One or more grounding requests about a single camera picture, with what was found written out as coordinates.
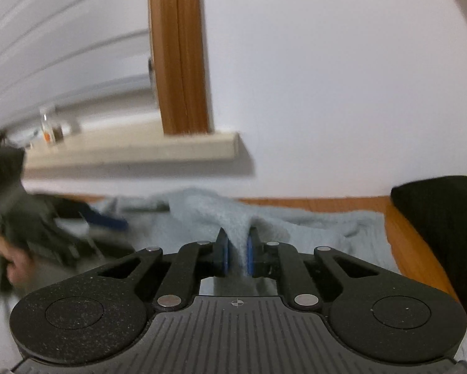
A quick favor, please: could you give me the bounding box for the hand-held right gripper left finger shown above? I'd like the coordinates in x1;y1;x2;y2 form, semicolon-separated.
99;228;231;312

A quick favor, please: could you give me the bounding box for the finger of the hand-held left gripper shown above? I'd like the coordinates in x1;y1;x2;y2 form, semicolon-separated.
79;204;130;232
86;236;137;260

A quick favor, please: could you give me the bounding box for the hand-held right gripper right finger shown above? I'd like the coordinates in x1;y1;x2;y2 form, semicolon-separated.
246;227;378;312

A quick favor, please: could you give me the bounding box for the grey-blue garment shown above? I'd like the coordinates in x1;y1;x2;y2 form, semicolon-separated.
0;199;172;374

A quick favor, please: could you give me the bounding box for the light blue fleece garment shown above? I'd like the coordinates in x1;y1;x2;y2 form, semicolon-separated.
89;187;400;297

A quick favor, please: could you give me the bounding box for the person's left hand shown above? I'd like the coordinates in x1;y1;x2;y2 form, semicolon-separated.
0;229;36;286

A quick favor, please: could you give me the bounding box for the beige window sill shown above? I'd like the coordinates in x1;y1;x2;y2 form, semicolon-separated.
22;132;254;180

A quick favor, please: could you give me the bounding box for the clear bottle orange label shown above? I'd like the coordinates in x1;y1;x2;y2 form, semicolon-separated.
39;105;65;146

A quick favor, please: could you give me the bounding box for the white window blind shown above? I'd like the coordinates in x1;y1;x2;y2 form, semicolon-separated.
0;0;161;135

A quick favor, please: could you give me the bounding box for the black cloth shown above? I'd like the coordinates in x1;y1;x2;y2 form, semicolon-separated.
390;175;467;345

